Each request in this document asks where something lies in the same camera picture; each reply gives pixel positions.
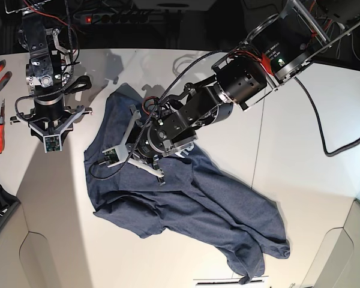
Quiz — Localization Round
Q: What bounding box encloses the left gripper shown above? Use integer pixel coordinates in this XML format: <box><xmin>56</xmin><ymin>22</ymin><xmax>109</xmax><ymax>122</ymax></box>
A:
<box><xmin>106</xmin><ymin>106</ymin><xmax>165</xmax><ymax>185</ymax></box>

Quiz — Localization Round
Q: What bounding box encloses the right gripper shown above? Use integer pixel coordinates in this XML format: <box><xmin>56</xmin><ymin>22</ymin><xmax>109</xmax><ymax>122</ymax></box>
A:
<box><xmin>10</xmin><ymin>100</ymin><xmax>92</xmax><ymax>141</ymax></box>

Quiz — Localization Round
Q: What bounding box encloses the blue grey t-shirt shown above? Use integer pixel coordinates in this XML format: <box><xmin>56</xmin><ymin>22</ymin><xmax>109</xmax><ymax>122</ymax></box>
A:
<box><xmin>84</xmin><ymin>84</ymin><xmax>290</xmax><ymax>281</ymax></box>

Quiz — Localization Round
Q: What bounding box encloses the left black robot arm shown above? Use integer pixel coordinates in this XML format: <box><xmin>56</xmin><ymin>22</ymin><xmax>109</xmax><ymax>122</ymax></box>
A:
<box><xmin>100</xmin><ymin>1</ymin><xmax>360</xmax><ymax>180</ymax></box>

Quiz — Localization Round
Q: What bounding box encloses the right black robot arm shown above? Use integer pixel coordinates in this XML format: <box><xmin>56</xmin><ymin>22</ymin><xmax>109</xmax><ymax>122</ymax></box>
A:
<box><xmin>5</xmin><ymin>1</ymin><xmax>92</xmax><ymax>151</ymax></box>

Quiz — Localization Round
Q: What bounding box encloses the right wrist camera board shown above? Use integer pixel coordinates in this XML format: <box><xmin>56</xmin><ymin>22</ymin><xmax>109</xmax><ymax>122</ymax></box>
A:
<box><xmin>43</xmin><ymin>134</ymin><xmax>62</xmax><ymax>153</ymax></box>

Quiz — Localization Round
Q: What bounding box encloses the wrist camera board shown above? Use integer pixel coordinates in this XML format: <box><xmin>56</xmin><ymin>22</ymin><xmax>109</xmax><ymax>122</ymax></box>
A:
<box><xmin>43</xmin><ymin>134</ymin><xmax>62</xmax><ymax>153</ymax></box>
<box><xmin>102</xmin><ymin>148</ymin><xmax>121</xmax><ymax>168</ymax></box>

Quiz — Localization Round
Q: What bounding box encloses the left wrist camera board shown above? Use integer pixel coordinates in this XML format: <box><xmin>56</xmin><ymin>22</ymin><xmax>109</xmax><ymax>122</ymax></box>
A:
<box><xmin>102</xmin><ymin>148</ymin><xmax>121</xmax><ymax>168</ymax></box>

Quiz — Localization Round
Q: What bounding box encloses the orange handled screwdriver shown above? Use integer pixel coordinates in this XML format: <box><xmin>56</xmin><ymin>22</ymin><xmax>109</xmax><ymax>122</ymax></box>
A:
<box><xmin>0</xmin><ymin>100</ymin><xmax>5</xmax><ymax>154</ymax></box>

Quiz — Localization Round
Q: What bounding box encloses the white power strip red switch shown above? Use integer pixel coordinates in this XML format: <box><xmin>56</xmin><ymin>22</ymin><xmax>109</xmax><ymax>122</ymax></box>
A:
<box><xmin>74</xmin><ymin>12</ymin><xmax>149</xmax><ymax>25</ymax></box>

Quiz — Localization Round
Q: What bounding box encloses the black braided right cable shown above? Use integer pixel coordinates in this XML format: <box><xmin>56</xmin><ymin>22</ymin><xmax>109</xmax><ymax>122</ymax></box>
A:
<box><xmin>293</xmin><ymin>76</ymin><xmax>360</xmax><ymax>157</ymax></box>

